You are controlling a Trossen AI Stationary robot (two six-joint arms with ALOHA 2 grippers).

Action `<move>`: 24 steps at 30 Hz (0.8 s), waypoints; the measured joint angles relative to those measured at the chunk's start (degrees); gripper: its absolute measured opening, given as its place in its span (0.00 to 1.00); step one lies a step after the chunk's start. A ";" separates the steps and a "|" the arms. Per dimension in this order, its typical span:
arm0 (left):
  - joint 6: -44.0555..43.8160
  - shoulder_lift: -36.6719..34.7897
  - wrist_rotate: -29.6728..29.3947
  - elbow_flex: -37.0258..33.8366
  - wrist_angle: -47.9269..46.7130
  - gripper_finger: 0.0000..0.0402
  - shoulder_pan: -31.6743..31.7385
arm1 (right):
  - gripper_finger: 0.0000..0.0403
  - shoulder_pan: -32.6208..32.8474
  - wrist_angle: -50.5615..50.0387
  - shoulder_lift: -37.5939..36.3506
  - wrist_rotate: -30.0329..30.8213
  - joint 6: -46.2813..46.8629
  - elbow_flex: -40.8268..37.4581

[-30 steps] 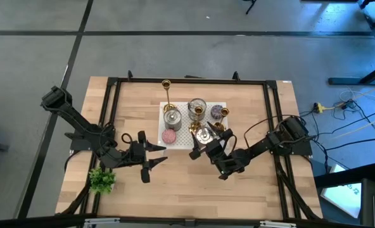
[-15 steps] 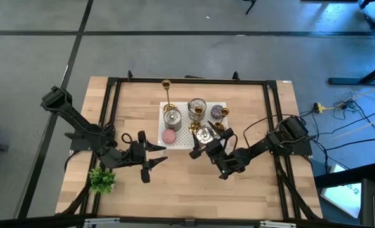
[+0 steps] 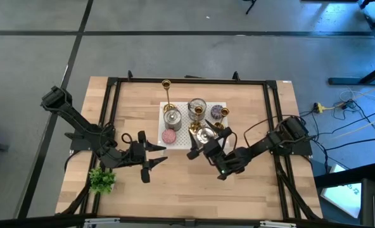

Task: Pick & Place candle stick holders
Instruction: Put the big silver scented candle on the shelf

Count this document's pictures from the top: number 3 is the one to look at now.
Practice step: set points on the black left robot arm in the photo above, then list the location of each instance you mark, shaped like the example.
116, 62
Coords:
80, 122

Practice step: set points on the black front crossbar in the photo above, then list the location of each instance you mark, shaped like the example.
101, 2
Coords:
32, 222

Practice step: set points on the pink round candle tin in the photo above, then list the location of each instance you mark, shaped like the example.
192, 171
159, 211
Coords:
168, 136

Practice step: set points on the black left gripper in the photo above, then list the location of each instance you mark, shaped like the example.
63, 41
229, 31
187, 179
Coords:
137, 155

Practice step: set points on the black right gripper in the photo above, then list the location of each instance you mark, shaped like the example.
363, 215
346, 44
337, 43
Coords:
216, 150

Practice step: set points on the black desk leg frame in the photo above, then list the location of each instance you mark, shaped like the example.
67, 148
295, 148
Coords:
342, 81

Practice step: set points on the black stand beam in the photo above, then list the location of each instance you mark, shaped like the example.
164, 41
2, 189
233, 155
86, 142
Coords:
346, 175

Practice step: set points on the white lit panel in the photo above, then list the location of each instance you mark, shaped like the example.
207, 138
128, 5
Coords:
341, 196

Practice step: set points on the silver ribbed candle jar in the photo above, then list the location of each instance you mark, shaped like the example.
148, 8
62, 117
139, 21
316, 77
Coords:
172, 122

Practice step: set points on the yellow power plug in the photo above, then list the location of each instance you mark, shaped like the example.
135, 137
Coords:
319, 108

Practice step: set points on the medium gold candlestick holder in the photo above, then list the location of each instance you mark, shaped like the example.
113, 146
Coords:
224, 111

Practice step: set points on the black table frame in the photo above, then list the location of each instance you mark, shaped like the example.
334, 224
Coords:
190, 81

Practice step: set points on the white perforated metal shelf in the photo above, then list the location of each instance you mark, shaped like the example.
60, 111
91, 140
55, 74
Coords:
182, 139

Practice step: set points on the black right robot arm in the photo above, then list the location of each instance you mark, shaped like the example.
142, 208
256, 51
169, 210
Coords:
263, 145

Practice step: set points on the purple patterned candle tin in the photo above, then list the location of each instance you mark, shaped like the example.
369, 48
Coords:
216, 111

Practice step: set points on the clear glass jar with tag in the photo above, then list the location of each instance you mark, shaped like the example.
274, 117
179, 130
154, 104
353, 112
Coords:
194, 106

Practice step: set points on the tall gold candlestick holder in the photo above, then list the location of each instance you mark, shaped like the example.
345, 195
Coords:
166, 84

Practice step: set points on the black tripod leg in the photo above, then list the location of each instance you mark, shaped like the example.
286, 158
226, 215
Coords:
250, 6

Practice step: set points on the green artificial plant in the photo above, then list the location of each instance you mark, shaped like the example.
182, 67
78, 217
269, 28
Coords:
102, 180

